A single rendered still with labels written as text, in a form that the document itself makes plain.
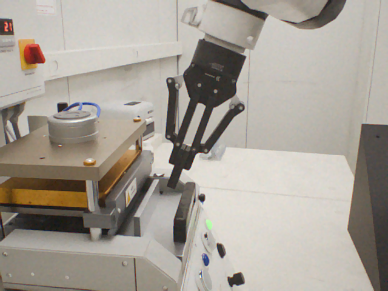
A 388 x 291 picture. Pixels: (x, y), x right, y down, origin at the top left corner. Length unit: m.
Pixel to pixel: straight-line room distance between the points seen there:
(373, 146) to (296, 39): 2.12
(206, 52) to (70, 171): 0.24
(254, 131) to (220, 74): 2.62
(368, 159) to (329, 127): 2.17
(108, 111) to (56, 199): 1.16
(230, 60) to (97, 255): 0.32
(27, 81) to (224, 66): 0.40
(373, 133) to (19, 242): 0.82
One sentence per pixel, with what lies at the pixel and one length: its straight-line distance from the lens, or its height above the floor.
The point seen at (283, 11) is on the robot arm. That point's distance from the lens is 0.44.
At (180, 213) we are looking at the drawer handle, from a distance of 0.57.
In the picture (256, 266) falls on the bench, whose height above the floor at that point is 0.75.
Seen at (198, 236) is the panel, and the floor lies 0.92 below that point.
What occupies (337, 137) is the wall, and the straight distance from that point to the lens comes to 3.17.
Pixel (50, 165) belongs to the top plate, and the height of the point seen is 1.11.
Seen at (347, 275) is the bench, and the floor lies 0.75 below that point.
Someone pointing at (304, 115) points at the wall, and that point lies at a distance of 3.11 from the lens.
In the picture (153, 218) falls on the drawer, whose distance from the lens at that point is 0.65.
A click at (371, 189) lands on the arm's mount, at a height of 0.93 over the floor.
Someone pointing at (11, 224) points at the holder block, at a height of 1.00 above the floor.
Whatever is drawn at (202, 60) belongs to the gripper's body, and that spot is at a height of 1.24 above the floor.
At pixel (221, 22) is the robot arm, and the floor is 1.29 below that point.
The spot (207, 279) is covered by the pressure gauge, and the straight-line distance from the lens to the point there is 0.63.
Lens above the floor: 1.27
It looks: 17 degrees down
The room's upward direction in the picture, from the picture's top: straight up
